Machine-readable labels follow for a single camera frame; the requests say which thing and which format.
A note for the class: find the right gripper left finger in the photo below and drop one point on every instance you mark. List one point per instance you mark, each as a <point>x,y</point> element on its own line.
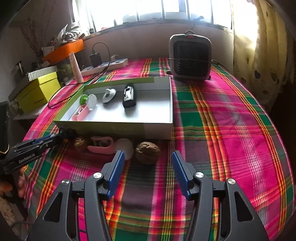
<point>111,175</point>

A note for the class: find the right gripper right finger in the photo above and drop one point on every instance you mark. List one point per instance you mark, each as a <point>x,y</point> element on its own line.
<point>184,175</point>

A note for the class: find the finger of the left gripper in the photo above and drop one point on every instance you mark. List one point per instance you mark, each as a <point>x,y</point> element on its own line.
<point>53,139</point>
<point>28,145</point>

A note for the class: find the pink clip holder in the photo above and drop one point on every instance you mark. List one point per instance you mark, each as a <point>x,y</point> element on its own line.
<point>82,112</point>

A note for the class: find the green white spool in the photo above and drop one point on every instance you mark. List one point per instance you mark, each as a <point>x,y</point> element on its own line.
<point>89,100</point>

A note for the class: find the white panda toy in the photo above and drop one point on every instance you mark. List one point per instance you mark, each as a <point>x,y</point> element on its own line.
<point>109,95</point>

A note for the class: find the black rectangular device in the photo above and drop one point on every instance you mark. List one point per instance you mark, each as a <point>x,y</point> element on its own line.
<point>129,96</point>

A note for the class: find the walnut ball left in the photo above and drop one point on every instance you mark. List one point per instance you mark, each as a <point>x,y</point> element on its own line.
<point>81,143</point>

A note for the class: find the walnut ball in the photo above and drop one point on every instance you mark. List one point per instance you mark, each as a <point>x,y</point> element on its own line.
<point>81,143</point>
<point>147,153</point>

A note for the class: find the pink white spoon toy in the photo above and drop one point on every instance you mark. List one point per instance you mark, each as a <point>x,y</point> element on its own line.
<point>107,146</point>

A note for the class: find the walnut ball right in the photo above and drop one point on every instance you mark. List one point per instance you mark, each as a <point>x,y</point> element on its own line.
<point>147,153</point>

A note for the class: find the yellow shoe box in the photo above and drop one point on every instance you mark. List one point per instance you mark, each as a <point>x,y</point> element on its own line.
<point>38,92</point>

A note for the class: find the plaid pink green cloth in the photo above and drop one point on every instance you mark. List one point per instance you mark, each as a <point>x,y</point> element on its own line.
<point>219,127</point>

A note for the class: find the beige cream tube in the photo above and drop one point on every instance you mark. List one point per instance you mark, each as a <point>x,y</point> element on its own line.
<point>75,68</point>

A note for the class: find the striped green white box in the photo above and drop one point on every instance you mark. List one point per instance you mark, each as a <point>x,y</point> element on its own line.
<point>41,72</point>

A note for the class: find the green white cardboard box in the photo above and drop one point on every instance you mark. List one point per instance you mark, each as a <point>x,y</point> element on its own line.
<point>151,118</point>

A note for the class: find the orange tray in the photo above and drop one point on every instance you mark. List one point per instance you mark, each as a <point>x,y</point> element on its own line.
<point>63,52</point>

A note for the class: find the black charger adapter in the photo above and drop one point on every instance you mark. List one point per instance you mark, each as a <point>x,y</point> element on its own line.
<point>95,59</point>

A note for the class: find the white power strip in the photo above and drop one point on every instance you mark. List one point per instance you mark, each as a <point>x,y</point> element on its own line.
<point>117,64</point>

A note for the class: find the small grey fan heater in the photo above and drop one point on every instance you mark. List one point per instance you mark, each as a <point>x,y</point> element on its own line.
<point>190,56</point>

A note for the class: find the patterned beige curtain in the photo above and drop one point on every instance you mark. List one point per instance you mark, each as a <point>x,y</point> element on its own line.
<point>263,51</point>

